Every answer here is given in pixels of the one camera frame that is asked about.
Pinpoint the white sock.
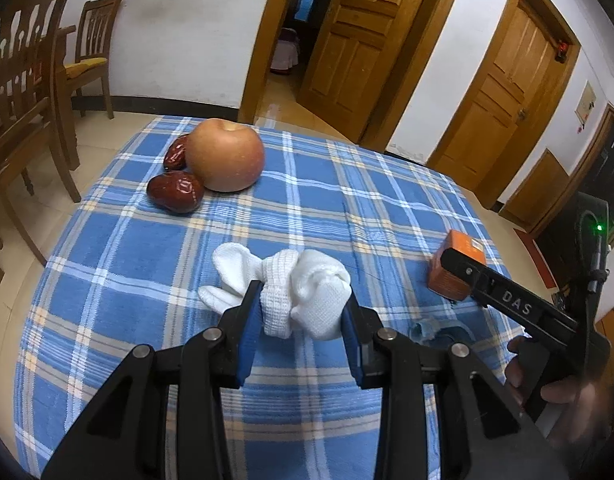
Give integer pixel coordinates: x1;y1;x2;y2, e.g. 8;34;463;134
198;242;352;341

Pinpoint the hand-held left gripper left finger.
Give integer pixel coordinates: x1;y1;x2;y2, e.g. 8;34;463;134
41;280;265;480

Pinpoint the wall notice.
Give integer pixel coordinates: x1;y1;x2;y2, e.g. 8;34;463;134
576;80;598;128

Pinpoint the closed wooden door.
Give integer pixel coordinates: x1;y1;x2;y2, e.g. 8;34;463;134
427;0;582;208

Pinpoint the orange box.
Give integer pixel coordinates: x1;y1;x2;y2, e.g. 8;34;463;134
428;230;488;301

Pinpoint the grey blue small object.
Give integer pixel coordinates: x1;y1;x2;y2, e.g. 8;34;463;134
408;319;475;347

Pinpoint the red date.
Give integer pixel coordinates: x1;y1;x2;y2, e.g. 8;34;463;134
163;135;192;171
147;171;205;215

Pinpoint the low wooden panel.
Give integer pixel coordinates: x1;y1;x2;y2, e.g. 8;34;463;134
507;149;570;231

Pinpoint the open wooden door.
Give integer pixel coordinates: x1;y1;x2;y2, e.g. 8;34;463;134
299;0;440;143

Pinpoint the wooden door frame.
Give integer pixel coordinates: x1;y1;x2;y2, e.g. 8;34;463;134
239;0;470;153

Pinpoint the red floor mat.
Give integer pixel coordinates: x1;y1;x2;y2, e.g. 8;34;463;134
514;227;558;288

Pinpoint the blue plaid tablecloth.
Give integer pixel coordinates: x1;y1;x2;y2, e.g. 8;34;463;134
14;116;535;480

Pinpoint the person's right hand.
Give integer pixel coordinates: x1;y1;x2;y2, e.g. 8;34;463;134
504;336;614;452

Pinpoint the large apple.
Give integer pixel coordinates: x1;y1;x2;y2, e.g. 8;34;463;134
186;118;266;193

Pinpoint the black door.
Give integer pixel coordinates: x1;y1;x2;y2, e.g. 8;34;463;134
532;105;614;291

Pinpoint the wooden chair with yellow cushion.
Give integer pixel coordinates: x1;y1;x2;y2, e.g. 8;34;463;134
57;0;128;121

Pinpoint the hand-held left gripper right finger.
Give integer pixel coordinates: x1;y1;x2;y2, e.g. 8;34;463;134
339;292;570;480

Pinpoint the bed with pink cover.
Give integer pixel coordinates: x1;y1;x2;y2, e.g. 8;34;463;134
269;27;300;73

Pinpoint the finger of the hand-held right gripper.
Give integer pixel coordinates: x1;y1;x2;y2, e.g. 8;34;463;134
439;247;488;307

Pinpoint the large wooden chair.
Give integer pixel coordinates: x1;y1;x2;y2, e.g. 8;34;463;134
0;0;82;283

